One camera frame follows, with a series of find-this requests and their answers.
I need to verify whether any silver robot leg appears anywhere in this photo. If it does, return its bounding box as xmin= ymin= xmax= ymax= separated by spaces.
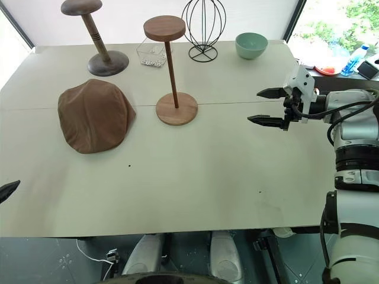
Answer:
xmin=122 ymin=233 xmax=165 ymax=276
xmin=208 ymin=230 xmax=239 ymax=278

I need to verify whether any silver right robot leg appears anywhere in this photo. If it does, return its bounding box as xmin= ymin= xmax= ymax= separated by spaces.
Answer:
xmin=208 ymin=230 xmax=239 ymax=278

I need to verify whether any silver left robot leg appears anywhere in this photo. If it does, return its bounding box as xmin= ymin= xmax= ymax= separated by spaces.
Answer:
xmin=122 ymin=233 xmax=165 ymax=276

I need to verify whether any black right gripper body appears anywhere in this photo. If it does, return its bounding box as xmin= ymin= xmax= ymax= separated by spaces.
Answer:
xmin=282 ymin=92 xmax=301 ymax=132

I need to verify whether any blue plastic water bottle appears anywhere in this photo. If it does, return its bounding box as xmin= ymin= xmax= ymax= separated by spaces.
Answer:
xmin=340 ymin=43 xmax=371 ymax=76

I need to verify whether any black frame strut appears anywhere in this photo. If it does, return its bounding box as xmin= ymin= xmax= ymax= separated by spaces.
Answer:
xmin=283 ymin=0 xmax=308 ymax=43
xmin=0 ymin=0 xmax=36 ymax=50

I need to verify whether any black wire head stand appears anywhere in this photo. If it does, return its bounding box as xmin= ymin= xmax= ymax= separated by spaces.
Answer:
xmin=181 ymin=0 xmax=227 ymax=63

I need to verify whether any red plate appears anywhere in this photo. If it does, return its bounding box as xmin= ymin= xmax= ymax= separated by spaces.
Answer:
xmin=313 ymin=65 xmax=342 ymax=76

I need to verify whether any clear plastic box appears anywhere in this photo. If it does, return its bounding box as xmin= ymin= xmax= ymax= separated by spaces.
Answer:
xmin=136 ymin=36 xmax=168 ymax=69

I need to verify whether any black table clamp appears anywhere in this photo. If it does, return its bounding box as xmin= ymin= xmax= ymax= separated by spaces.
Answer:
xmin=252 ymin=232 xmax=287 ymax=284

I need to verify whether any white cable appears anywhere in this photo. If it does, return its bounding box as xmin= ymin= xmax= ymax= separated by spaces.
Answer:
xmin=76 ymin=238 xmax=115 ymax=282

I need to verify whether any black side shelf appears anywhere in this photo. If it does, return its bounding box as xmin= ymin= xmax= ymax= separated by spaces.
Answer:
xmin=309 ymin=73 xmax=379 ymax=91

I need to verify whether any green ceramic bowl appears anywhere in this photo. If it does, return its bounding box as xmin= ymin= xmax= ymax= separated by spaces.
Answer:
xmin=235 ymin=32 xmax=269 ymax=60

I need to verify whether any dark wooden hat stand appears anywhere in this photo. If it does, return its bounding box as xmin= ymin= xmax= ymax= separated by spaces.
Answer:
xmin=60 ymin=0 xmax=130 ymax=76

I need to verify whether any light wooden hat stand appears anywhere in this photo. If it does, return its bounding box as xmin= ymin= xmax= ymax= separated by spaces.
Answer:
xmin=143 ymin=16 xmax=199 ymax=127

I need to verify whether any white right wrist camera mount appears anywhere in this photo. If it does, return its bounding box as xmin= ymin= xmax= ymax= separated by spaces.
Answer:
xmin=282 ymin=63 xmax=316 ymax=124

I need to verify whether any brown cap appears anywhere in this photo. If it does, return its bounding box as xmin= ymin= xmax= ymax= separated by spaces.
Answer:
xmin=57 ymin=78 xmax=137 ymax=155

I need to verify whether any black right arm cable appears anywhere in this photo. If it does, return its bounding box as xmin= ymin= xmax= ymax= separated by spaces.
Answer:
xmin=291 ymin=96 xmax=379 ymax=146

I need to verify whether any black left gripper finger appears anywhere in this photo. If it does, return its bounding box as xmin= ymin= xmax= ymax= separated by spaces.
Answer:
xmin=0 ymin=179 xmax=21 ymax=204

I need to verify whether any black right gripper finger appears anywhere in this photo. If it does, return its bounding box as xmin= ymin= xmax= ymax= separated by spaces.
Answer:
xmin=256 ymin=87 xmax=288 ymax=100
xmin=247 ymin=114 xmax=286 ymax=129

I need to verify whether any black electronic device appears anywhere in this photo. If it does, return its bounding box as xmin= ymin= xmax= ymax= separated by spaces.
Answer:
xmin=356 ymin=58 xmax=379 ymax=80

